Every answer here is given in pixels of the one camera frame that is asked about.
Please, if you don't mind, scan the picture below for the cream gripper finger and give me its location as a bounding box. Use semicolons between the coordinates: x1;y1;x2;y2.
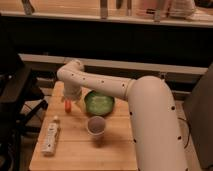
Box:
75;99;84;111

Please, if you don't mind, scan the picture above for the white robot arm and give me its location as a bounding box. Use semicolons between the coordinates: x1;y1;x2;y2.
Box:
57;59;189;171

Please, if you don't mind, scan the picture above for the green ceramic bowl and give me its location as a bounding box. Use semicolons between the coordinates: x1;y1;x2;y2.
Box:
84;91;115;116

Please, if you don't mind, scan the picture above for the white paper cup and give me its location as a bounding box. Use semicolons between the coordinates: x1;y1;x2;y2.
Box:
86;116;106;136

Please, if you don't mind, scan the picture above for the white plastic bottle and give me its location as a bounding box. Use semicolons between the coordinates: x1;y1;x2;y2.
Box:
41;116;60;156

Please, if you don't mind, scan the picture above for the black stand at left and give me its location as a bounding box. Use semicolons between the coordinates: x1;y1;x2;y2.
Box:
0;53;48;171

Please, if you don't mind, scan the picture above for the black cable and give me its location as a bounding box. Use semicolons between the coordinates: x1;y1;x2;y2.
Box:
178;115;191;151

